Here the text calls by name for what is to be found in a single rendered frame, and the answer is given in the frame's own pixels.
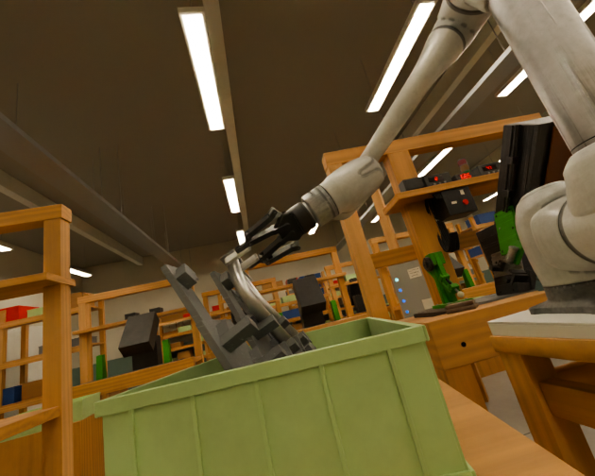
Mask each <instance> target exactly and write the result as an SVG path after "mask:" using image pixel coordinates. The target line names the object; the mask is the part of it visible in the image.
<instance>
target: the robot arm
mask: <svg viewBox="0 0 595 476"><path fill-rule="evenodd" d="M491 14H492V16H493V18H494V19H495V21H496V23H497V25H498V26H499V28H500V30H501V32H502V34H503V36H504V38H505V39H506V40H507V42H508V44H509V45H510V47H511V49H512V50H513V52H514V54H515V56H516V57H517V59H518V62H519V63H520V65H521V67H522V69H523V70H524V72H525V74H526V76H527V77H528V78H529V80H530V82H531V83H532V85H533V87H534V89H535V91H536V93H537V95H538V96H539V98H540V100H541V102H542V103H543V105H544V107H545V109H546V110H547V112H548V114H549V115H550V116H551V118H552V120H553V122H554V124H555V126H556V127H557V129H558V131H559V133H560V134H561V136H562V138H563V140H564V141H565V143H566V145H567V147H568V148H569V151H570V153H571V154H572V156H571V157H570V158H569V160H568V162H567V164H566V166H565V169H564V172H563V177H564V180H565V181H564V180H561V181H555V182H552V183H548V184H546V185H543V186H541V187H538V188H536V189H534V190H533V191H531V192H529V193H528V194H526V195H524V196H523V197H522V198H521V199H520V201H519V203H518V205H517V207H516V215H515V221H516V230H517V233H518V238H519V240H520V242H521V245H522V247H523V249H524V252H525V254H526V256H527V258H528V260H529V262H530V264H531V266H532V268H533V269H534V271H535V273H536V275H537V277H538V278H539V280H540V282H541V284H542V286H543V288H544V291H545V294H546V297H547V300H546V301H544V302H542V303H539V304H537V305H535V306H533V307H531V308H529V312H530V314H531V315H541V314H592V315H595V37H594V35H593V34H592V32H591V31H590V29H589V28H588V27H587V25H586V23H585V22H584V20H583V19H582V17H581V16H580V14H579V13H578V11H577V10H576V8H575V7H574V5H573V4H572V3H571V1H570V0H443V1H442V5H441V8H440V10H439V13H438V16H437V19H438V20H437V21H436V23H435V25H434V27H433V30H432V32H431V33H430V35H429V37H428V39H427V41H426V43H425V45H424V47H423V50H422V52H421V54H420V56H419V59H418V61H417V63H416V66H415V68H414V69H413V71H412V73H411V75H409V77H408V79H407V81H406V82H405V84H404V85H403V87H402V89H401V90H400V92H399V94H398V96H397V97H396V99H395V101H394V102H393V104H392V106H391V107H390V109H389V110H388V112H387V114H386V115H385V116H384V118H383V119H382V122H381V123H380V125H379V127H378V128H377V130H376V132H375V133H374V135H373V137H372V138H371V140H370V142H369V143H368V145H367V147H366V148H365V150H364V152H363V153H362V155H361V156H360V158H357V159H354V160H352V161H349V162H347V163H346V164H344V165H342V166H341V167H339V168H338V169H336V170H335V171H333V172H332V173H331V174H330V175H328V176H327V177H326V178H325V179H324V181H323V182H322V183H321V184H319V185H318V186H316V187H314V189H313V190H312V191H310V192H309V193H307V194H306V195H304V196H303V197H302V198H301V201H302V203H301V202H299V203H298V204H296V205H295V206H293V207H292V208H290V209H289V210H288V211H286V212H279V211H277V210H276V209H275V208H274V207H272V208H270V210H269V212H268V213H267V215H265V216H264V217H263V218H262V219H260V220H259V221H258V222H257V223H256V224H254V225H253V226H252V227H251V228H250V229H248V230H247V231H246V232H245V237H246V240H245V241H244V242H243V243H242V244H241V245H239V246H237V247H236V248H235V251H234V252H233V253H231V254H230V255H229V256H228V257H226V258H225V263H226V265H229V264H231V263H233V262H234V261H236V260H237V259H239V258H240V257H242V256H243V255H245V254H246V253H248V252H249V251H250V250H251V247H252V246H254V245H256V244H258V243H260V242H261V241H262V240H264V239H266V238H268V237H270V236H272V235H276V234H279V236H278V237H277V239H276V240H275V241H273V242H272V243H271V244H270V245H269V246H268V247H267V248H265V249H264V250H263V251H262V252H261V253H260V254H259V255H257V254H256V253H255V254H253V255H252V256H251V257H249V258H248V259H246V260H245V261H244V262H242V263H240V265H241V268H242V271H245V270H246V269H248V268H249V269H251V268H253V267H254V266H256V265H257V264H259V263H261V264H266V265H270V264H272V263H274V262H275V261H277V260H279V259H281V258H282V257H284V256H286V255H288V254H289V253H291V252H293V251H298V250H300V246H299V241H298V240H299V239H300V238H301V236H302V235H303V234H306V233H308V232H309V231H310V230H312V229H314V228H315V227H316V224H317V225H318V226H320V227H322V226H323V225H325V224H326V223H328V222H329V221H331V220H332V219H334V220H345V219H348V218H350V217H351V216H352V215H353V214H354V213H355V212H356V211H357V209H358V208H359V207H360V206H361V204H363V203H364V202H365V201H367V200H368V198H369V197H370V196H372V195H373V194H374V193H375V192H376V191H377V190H378V188H379V187H380V186H381V185H382V183H383V181H384V174H383V169H382V167H381V166H380V164H379V163H378V161H379V160H380V158H381V157H382V155H383V153H384V152H385V151H386V149H387V148H388V146H390V144H391V143H392V142H393V140H394V139H395V137H396V136H397V135H398V133H399V132H400V130H401V129H402V127H403V126H404V124H405V123H406V121H407V120H408V119H409V117H410V116H411V114H412V113H413V112H414V110H415V109H416V107H417V105H418V104H419V103H420V101H421V100H422V98H423V97H424V95H425V94H426V93H427V92H428V91H429V90H430V88H431V87H432V86H433V84H434V83H435V82H436V81H437V80H438V78H439V77H440V76H441V75H442V74H443V73H444V72H445V71H446V70H447V69H448V68H449V67H450V66H451V65H452V64H453V63H454V62H455V61H456V60H457V59H458V58H459V57H460V56H461V55H462V53H463V52H464V51H465V50H466V49H467V48H468V47H469V45H470V44H471V43H472V41H473V40H474V39H475V37H476V36H477V34H478V33H479V31H480V30H481V28H482V27H483V25H484V24H485V22H486V21H487V19H488V18H489V17H490V15H491ZM277 217H278V220H277V222H276V224H274V225H272V226H270V228H268V229H265V230H263V231H261V232H259V231H260V230H262V229H263V228H264V227H265V226H266V225H268V224H269V223H270V222H271V221H272V220H273V219H276V218H277ZM258 232H259V233H258ZM256 233H257V234H256ZM288 241H293V242H291V244H289V245H287V246H284V247H282V248H281V249H279V250H277V249H278V248H279V247H281V246H283V245H284V244H285V243H287V242H288ZM276 250H277V251H276Z"/></svg>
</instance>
